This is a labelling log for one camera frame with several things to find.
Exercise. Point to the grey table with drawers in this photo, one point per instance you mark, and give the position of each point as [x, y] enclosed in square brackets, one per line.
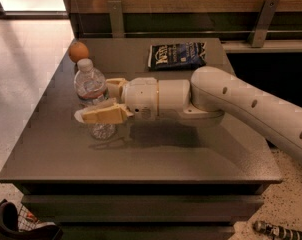
[156, 181]

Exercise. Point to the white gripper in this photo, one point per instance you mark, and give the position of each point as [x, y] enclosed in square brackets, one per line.
[140, 96]

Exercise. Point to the dark blue chip bag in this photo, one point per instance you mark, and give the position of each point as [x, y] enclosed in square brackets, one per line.
[178, 56]

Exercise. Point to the left metal bracket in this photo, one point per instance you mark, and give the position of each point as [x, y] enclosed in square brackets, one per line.
[116, 18]

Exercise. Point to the orange fruit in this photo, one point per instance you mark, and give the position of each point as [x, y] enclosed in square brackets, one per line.
[78, 51]

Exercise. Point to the right metal bracket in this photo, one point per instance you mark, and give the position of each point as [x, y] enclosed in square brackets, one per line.
[259, 33]

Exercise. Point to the clear plastic water bottle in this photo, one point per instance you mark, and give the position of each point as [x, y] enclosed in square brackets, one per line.
[90, 86]

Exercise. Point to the black basket on floor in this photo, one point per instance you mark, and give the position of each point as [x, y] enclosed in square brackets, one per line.
[9, 229]

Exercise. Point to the black striped cylinder on floor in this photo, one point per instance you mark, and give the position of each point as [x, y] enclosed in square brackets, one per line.
[275, 231]

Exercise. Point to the wooden wall panel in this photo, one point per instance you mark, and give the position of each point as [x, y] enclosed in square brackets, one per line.
[227, 19]

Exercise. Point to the metal bracket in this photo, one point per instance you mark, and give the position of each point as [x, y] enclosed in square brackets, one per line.
[116, 18]
[259, 33]

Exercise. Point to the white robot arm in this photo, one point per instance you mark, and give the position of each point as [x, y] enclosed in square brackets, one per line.
[209, 93]

